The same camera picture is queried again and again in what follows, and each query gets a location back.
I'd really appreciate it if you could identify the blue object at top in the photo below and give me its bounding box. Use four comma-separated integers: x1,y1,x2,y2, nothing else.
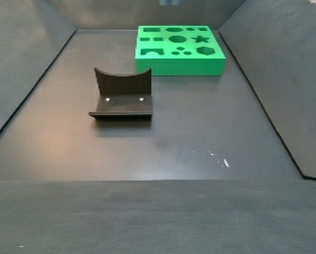
160,0,181,6

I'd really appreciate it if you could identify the green shape sorter block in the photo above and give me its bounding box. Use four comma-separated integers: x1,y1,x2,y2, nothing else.
134,25,226,76

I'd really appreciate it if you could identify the black curved holder bracket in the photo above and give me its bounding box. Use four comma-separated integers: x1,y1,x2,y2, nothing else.
89,68,153,119

